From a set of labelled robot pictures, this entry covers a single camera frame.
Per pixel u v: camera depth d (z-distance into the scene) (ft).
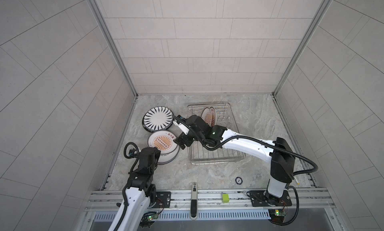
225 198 2.32
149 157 1.96
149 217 2.12
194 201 2.19
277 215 2.23
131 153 2.28
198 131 1.87
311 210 2.35
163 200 2.32
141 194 1.71
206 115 3.05
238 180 2.53
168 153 2.59
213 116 2.78
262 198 2.32
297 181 2.52
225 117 3.24
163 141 2.78
